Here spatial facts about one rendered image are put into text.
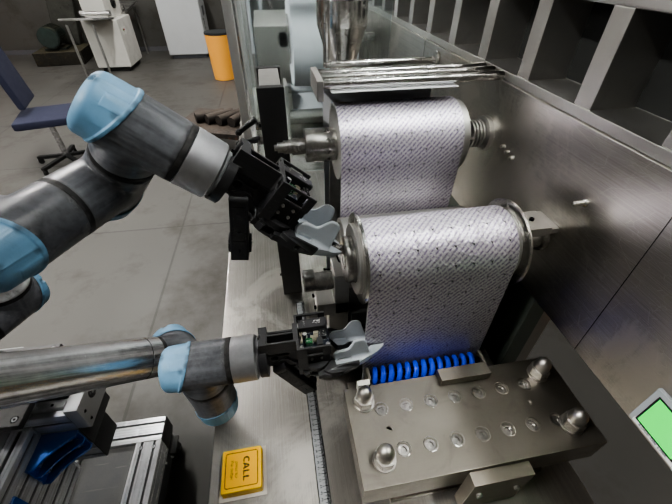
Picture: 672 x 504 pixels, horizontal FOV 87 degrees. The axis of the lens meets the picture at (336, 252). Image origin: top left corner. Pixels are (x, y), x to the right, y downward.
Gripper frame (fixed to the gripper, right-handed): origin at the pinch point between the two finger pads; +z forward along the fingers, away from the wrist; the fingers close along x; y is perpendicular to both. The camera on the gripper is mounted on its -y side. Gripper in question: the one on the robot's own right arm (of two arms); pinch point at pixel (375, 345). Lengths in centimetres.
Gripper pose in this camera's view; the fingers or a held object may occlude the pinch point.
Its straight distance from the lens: 66.2
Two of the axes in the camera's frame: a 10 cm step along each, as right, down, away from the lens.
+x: -1.7, -6.4, 7.5
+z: 9.9, -1.1, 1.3
